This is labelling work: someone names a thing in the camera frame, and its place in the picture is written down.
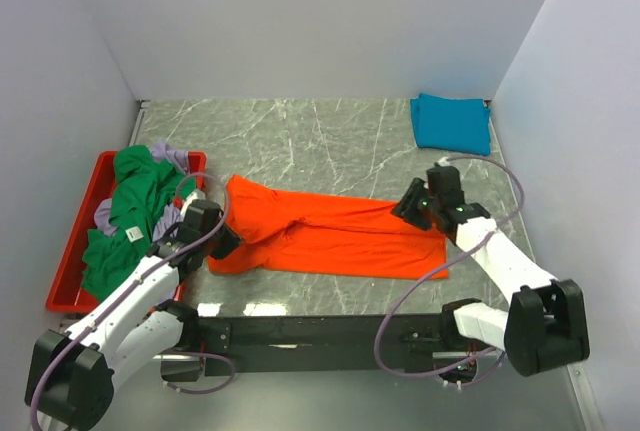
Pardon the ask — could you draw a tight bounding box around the orange t shirt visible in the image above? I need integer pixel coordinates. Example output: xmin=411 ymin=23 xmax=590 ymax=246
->
xmin=207 ymin=175 xmax=449 ymax=280

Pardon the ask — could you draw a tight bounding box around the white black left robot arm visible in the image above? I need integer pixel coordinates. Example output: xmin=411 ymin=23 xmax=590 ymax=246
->
xmin=24 ymin=198 xmax=241 ymax=430

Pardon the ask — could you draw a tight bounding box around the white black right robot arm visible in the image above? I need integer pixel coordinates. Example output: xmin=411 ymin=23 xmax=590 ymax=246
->
xmin=392 ymin=165 xmax=590 ymax=376

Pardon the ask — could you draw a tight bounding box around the lavender t shirt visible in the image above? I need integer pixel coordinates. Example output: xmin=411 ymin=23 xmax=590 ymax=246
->
xmin=93 ymin=139 xmax=194 ymax=302

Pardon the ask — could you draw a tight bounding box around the folded blue t shirt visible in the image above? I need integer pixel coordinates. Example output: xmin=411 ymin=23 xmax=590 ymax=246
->
xmin=409 ymin=93 xmax=491 ymax=156

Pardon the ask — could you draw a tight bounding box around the green t shirt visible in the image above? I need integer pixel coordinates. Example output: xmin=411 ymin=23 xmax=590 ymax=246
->
xmin=81 ymin=144 xmax=191 ymax=302

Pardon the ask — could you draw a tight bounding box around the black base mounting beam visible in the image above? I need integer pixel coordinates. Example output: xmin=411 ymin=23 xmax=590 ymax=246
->
xmin=199 ymin=314 xmax=448 ymax=373

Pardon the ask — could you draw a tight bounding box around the red plastic bin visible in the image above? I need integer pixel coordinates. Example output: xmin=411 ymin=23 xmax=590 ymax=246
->
xmin=46 ymin=143 xmax=206 ymax=314

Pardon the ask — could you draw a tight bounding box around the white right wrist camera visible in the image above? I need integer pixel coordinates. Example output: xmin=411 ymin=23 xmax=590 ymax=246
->
xmin=434 ymin=157 xmax=451 ymax=167

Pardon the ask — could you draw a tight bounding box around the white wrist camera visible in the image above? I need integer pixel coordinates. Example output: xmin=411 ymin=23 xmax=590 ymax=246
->
xmin=180 ymin=189 xmax=206 ymax=217
xmin=434 ymin=157 xmax=451 ymax=167

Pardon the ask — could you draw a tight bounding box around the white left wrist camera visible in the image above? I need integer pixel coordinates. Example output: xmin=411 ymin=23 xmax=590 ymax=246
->
xmin=180 ymin=189 xmax=206 ymax=217

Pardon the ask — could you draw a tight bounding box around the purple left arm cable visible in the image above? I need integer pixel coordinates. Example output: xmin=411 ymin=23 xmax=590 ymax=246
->
xmin=28 ymin=172 xmax=231 ymax=431

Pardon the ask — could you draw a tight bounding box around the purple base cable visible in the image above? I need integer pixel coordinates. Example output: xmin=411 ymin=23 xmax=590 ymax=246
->
xmin=164 ymin=350 xmax=236 ymax=396

